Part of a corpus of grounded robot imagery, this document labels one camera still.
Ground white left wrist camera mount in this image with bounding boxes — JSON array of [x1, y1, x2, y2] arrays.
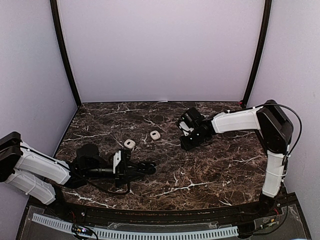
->
[[112, 150, 122, 174]]

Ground white slotted cable duct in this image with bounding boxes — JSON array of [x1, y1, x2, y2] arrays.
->
[[31, 213, 239, 240]]

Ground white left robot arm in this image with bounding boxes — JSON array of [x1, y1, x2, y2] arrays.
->
[[0, 131, 155, 218]]

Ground black earbud charging case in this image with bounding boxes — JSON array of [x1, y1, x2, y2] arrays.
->
[[137, 162, 156, 175]]

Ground black front table rail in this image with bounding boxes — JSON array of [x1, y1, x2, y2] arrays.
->
[[24, 191, 298, 227]]

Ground right black frame post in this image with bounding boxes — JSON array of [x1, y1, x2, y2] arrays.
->
[[240, 0, 273, 108]]

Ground white earbud charging case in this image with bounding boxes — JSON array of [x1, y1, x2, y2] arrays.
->
[[124, 139, 136, 150]]

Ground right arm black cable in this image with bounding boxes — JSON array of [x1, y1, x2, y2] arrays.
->
[[254, 103, 303, 166]]

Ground black frame post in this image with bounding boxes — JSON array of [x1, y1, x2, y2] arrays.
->
[[240, 0, 273, 108], [49, 0, 82, 108]]

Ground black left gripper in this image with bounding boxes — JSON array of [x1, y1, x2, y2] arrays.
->
[[84, 160, 145, 188]]

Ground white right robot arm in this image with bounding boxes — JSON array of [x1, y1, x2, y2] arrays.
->
[[176, 100, 294, 217]]

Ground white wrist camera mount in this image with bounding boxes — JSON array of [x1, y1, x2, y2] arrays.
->
[[112, 150, 122, 174], [177, 121, 194, 136]]

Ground left black frame post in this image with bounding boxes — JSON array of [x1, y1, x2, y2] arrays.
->
[[49, 0, 82, 108]]

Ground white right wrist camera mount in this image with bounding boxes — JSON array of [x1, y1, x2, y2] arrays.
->
[[177, 121, 194, 136]]

